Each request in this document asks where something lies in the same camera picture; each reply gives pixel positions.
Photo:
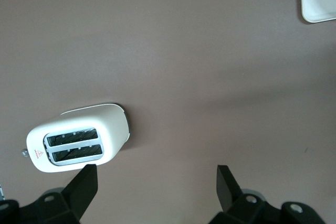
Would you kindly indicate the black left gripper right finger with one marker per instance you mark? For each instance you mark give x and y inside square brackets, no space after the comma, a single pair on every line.
[231,192]

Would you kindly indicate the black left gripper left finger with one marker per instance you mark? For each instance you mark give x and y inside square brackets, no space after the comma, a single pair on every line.
[78,192]

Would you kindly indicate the white two-slot toaster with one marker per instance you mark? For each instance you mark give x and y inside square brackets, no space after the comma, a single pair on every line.
[78,140]

